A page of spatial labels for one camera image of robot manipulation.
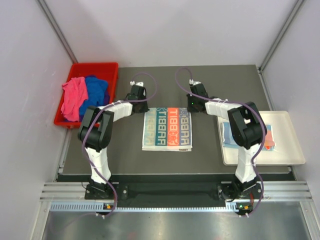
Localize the beige rabbit letter towel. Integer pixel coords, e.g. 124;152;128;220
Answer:
142;107;193;152

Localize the dark blue towel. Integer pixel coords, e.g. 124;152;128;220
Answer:
78;75;109;118

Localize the blue polka dot towel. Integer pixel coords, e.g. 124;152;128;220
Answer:
220;122;276;151

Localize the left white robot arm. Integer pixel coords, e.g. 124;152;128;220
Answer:
77;81;149;199

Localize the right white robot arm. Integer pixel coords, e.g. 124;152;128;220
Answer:
187;79;267;198

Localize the purple towel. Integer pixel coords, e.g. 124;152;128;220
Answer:
79;74;112;123

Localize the pink towel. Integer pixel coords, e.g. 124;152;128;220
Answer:
60;76;89;122

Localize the white plastic tray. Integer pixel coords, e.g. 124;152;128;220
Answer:
216;110;306;166

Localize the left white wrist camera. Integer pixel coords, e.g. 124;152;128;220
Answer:
129;80;144;87

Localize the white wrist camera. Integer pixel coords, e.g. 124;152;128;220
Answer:
129;80;144;87
188;79;202;86

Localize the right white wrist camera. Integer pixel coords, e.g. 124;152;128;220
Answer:
188;79;202;86

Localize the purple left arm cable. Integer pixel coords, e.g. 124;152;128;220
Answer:
81;72;158;217

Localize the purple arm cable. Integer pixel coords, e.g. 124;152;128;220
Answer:
81;72;158;217
174;66;267;216

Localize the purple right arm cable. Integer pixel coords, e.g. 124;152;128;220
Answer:
174;66;267;216

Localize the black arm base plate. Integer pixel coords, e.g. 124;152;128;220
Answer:
84;174;262;208

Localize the aluminium frame rail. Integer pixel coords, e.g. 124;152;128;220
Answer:
40;181;312;202

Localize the grey slotted cable duct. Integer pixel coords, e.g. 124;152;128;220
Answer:
50;201;239;213

